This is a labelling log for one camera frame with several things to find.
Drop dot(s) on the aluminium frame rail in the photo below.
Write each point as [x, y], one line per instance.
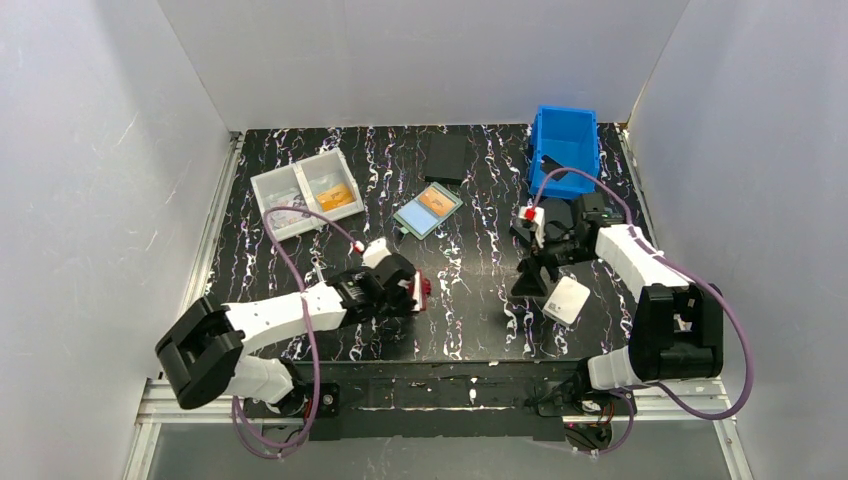
[474, 355]

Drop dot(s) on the red card holder wallet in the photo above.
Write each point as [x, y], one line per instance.
[420, 290]

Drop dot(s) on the patterned card in tray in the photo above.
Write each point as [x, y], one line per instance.
[289, 198]

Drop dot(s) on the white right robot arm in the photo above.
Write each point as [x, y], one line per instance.
[677, 327]

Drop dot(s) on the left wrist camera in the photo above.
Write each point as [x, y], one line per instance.
[373, 252]

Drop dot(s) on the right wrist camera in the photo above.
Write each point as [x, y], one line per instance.
[532, 218]

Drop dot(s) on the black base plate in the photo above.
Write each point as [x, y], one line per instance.
[514, 398]

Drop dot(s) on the black card in bin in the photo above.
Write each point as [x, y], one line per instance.
[552, 169]

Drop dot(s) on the white card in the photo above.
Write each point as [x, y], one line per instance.
[566, 301]

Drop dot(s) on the green open card wallet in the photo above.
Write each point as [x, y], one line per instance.
[422, 215]

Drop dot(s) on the black wallet at back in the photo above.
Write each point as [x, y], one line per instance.
[446, 159]

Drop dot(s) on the blue plastic bin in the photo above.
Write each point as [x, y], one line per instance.
[570, 137]

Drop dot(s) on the clear two-compartment tray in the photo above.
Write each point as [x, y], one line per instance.
[310, 176]

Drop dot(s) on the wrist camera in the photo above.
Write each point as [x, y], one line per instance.
[532, 218]
[373, 252]

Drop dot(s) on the dark grey flat wallet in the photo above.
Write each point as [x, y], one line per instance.
[558, 219]

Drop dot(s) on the orange card in tray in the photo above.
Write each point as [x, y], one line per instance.
[335, 197]

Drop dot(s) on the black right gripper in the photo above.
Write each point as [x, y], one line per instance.
[542, 262]

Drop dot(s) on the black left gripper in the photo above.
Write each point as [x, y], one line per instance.
[411, 291]

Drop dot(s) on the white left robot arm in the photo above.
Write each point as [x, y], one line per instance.
[211, 349]

